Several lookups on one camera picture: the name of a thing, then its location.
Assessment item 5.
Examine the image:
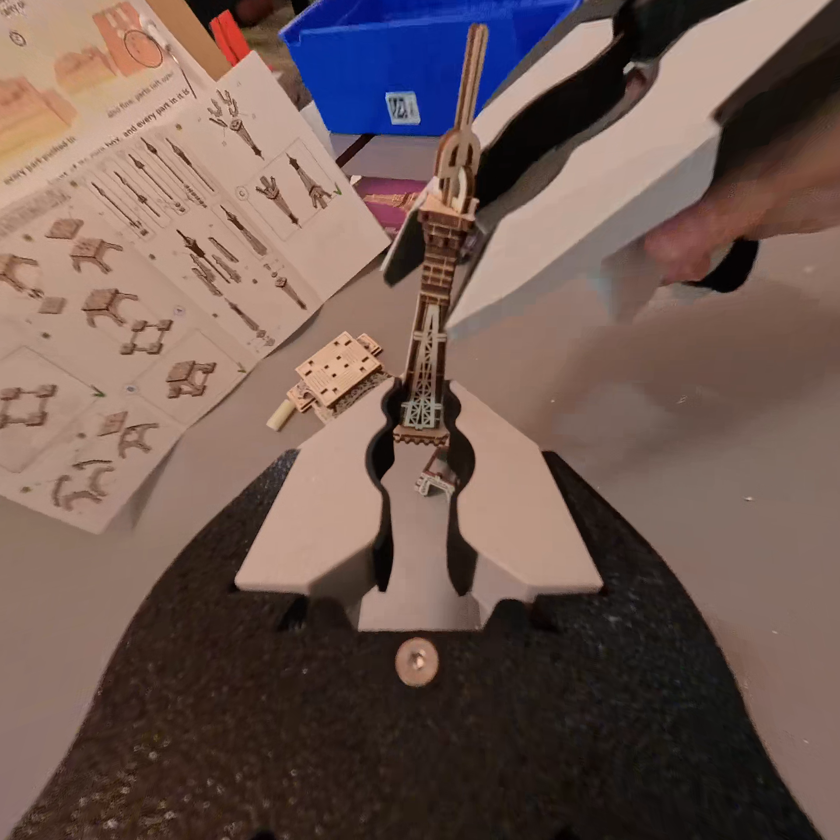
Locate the purple model kit box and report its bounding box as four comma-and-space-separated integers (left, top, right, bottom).
353, 176, 427, 238

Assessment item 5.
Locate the brown cardboard sheet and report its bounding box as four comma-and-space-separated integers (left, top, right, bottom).
147, 0, 234, 83

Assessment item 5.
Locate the blue plastic bin with tag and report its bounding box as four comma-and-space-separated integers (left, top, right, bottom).
279, 0, 585, 137

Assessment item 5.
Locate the wooden tower spire section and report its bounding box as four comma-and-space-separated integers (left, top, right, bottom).
392, 23, 490, 448

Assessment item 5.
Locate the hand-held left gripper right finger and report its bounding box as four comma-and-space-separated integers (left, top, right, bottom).
446, 379, 605, 598

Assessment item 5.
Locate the wooden tower legged section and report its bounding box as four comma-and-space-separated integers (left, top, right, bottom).
413, 453, 458, 503

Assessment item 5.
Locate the red plastic bin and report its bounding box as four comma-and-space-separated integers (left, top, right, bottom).
209, 10, 252, 68

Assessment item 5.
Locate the person's right hand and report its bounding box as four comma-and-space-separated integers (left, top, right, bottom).
640, 151, 840, 287

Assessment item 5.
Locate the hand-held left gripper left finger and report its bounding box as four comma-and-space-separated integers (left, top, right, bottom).
234, 377, 400, 599

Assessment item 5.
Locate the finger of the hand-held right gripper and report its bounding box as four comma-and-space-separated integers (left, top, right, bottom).
445, 0, 840, 338
381, 18, 632, 288

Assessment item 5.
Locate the colour printed guide sheet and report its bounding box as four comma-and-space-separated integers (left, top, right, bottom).
0, 0, 201, 191

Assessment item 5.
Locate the wooden tower base section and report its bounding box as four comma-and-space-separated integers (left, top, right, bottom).
287, 331, 395, 424

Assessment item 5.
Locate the folded assembly instruction sheet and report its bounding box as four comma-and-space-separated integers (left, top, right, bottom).
0, 49, 391, 536

